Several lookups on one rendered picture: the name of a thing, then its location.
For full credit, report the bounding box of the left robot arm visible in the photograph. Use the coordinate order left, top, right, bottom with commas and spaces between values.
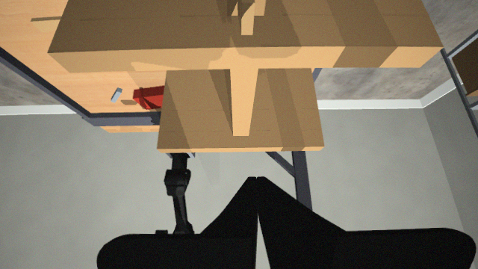
164, 152, 194, 234

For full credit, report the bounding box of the wooden rail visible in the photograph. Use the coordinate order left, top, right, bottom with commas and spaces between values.
228, 0, 266, 136

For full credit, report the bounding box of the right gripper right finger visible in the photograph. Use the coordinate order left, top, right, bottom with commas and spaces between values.
257, 176, 477, 269

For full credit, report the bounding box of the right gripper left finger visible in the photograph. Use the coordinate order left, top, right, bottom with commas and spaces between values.
96, 176, 259, 269

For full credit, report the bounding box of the wooden end board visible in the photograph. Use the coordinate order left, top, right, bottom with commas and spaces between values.
157, 68, 324, 153
47, 0, 444, 73

